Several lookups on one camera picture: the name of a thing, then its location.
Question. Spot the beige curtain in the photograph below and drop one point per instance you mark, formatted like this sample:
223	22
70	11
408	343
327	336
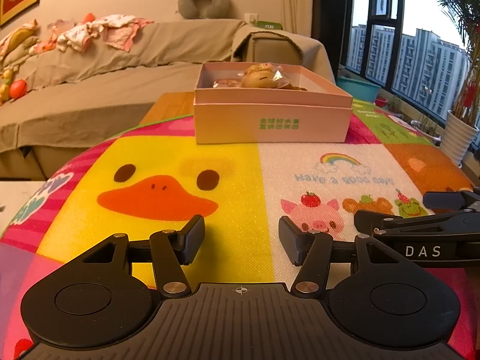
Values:
296	0

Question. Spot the teal plastic basin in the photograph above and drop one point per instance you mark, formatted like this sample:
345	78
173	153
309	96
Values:
360	88

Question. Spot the yellow pink cloth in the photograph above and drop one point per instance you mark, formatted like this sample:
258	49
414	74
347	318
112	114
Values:
18	35

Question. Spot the white wall socket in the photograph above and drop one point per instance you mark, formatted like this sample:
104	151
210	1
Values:
251	17

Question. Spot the red plastic basin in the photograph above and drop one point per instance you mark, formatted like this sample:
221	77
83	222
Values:
381	102

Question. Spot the pink cardboard box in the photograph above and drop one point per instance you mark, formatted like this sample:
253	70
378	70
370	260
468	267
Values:
270	123

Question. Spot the orange ball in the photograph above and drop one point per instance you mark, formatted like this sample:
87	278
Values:
18	88

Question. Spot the green digital clock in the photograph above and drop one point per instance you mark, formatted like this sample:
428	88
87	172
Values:
267	25

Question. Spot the floral baby garment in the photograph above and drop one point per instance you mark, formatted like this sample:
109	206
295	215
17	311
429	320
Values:
77	36

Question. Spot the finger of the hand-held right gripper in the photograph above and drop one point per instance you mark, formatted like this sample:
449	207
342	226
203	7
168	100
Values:
365	220
442	198

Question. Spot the yellow plush toy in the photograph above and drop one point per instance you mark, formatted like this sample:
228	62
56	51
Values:
5	82

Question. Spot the round bun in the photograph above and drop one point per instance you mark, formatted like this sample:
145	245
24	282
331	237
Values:
258	77

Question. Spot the colourful cartoon play mat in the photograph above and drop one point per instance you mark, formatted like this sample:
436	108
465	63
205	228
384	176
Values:
232	180

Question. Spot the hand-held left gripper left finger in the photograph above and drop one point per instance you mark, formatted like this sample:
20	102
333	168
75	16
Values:
193	238

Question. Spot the red hanging ornament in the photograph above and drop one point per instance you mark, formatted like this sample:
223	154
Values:
473	95

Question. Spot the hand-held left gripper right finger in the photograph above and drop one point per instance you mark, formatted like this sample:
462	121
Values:
288	240

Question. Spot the small orange toy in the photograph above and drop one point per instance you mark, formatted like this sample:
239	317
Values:
88	18

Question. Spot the white ribbed planter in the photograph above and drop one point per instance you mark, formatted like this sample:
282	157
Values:
459	138

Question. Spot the beige sofa cover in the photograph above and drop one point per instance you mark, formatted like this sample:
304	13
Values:
168	41

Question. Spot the beige covered sofa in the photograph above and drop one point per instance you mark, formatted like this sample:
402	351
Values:
273	47

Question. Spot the black window frame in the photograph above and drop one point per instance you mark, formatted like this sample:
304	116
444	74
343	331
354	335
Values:
396	26

